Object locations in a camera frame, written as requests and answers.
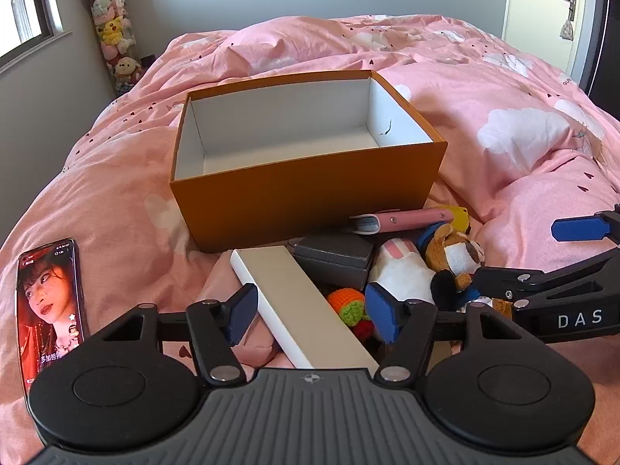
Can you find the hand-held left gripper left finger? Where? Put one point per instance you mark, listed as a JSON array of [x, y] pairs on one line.
[[242, 315]]

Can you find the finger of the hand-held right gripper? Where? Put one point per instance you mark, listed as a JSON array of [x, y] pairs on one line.
[[576, 229], [499, 281]]

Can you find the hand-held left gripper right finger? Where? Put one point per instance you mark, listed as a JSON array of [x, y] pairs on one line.
[[382, 315]]

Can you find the orange crochet toy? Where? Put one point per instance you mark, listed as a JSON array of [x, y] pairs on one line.
[[344, 300]]

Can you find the white and black plush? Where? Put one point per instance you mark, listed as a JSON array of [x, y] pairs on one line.
[[402, 276]]

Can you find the brown dog plush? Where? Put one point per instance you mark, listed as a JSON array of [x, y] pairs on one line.
[[450, 252]]

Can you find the long white box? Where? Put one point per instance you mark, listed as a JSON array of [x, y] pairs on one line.
[[300, 310]]

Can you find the yellow tape measure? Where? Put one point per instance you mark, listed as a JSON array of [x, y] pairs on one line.
[[457, 215]]

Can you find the grey box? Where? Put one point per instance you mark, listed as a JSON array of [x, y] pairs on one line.
[[334, 252]]

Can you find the pink handheld device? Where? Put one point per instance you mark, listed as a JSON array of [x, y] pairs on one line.
[[407, 218]]

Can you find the orange cardboard box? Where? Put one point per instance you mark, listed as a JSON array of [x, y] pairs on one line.
[[290, 213]]

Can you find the person's right forearm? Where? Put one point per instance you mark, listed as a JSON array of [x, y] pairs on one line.
[[600, 397]]

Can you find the pink printed duvet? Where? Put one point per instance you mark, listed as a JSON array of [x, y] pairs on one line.
[[484, 179]]

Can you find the black smartphone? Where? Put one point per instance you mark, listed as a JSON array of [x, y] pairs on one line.
[[48, 300]]

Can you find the small hanging sachet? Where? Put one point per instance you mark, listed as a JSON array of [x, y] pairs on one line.
[[566, 30]]

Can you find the white door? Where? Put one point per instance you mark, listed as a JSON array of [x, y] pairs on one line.
[[537, 9]]

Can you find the clear tube of plush toys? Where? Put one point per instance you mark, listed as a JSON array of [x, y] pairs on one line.
[[111, 34]]

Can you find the window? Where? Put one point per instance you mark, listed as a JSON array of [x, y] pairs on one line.
[[24, 0]]

